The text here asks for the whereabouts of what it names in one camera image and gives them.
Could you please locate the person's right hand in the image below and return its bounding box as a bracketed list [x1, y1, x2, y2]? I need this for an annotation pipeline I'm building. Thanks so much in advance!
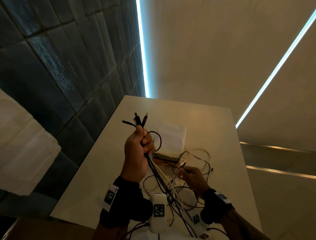
[178, 166, 211, 199]

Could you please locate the person's left hand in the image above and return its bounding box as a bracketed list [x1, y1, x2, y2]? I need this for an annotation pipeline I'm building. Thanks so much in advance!
[120, 125, 156, 183]

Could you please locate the pile of cables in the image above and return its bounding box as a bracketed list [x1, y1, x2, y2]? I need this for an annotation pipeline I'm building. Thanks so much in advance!
[143, 148, 214, 238]

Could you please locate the bundle of black white cables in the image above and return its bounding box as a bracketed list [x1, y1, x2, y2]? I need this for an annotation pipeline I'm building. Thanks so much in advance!
[134, 112, 198, 237]

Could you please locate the person's left forearm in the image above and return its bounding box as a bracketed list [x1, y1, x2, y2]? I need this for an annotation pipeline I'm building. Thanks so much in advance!
[91, 221, 129, 240]

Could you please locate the person's right forearm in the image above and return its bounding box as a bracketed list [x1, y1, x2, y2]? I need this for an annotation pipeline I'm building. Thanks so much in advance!
[220, 209, 271, 240]

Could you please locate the black right wristband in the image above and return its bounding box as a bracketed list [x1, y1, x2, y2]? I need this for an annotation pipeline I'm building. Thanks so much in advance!
[200, 188, 235, 225]

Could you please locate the black wristband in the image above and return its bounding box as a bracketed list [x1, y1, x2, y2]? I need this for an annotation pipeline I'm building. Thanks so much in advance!
[200, 188, 235, 225]
[99, 176, 154, 229]

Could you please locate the black left wristband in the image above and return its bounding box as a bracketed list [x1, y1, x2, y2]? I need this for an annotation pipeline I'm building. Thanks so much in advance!
[99, 176, 154, 229]

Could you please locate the white table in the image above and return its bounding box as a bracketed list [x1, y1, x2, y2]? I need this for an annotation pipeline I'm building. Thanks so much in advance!
[50, 95, 263, 232]

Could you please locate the metal trim strip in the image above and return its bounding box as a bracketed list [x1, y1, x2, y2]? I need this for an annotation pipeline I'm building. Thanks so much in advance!
[246, 165, 316, 180]
[240, 141, 316, 153]

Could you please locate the blue LED light strip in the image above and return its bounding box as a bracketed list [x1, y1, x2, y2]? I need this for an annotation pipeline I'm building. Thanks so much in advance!
[235, 9, 316, 129]
[136, 0, 150, 98]

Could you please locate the white cushion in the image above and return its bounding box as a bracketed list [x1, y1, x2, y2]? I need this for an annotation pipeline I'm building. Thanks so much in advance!
[0, 88, 62, 196]

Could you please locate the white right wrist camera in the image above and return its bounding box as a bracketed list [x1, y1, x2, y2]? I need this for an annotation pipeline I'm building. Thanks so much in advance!
[191, 211, 210, 232]

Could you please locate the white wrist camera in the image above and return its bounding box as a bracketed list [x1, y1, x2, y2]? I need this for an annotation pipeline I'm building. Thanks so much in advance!
[191, 211, 210, 232]
[149, 193, 169, 234]

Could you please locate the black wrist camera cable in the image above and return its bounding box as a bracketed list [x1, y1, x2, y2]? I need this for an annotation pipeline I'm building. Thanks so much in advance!
[206, 227, 229, 238]
[122, 222, 161, 240]

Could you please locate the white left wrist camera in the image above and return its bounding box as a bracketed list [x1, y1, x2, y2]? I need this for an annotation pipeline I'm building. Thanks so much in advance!
[149, 193, 169, 234]

